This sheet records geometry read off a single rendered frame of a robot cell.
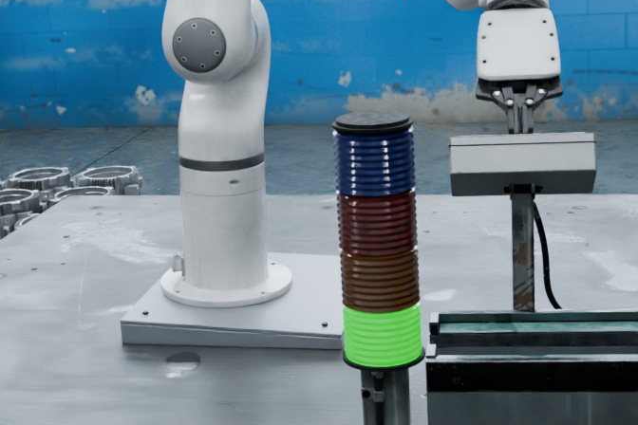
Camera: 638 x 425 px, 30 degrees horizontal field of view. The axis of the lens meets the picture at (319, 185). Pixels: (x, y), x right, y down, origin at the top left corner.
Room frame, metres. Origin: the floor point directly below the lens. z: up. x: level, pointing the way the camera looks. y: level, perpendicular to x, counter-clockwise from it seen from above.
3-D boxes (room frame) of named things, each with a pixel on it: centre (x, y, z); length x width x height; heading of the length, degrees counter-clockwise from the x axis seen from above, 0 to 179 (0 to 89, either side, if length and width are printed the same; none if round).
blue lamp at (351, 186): (0.86, -0.04, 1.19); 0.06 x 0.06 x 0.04
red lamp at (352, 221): (0.86, -0.04, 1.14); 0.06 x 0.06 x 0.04
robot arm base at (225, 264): (1.64, 0.14, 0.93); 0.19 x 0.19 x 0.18
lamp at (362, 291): (0.86, -0.04, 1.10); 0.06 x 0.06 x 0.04
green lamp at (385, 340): (0.86, -0.04, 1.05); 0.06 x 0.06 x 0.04
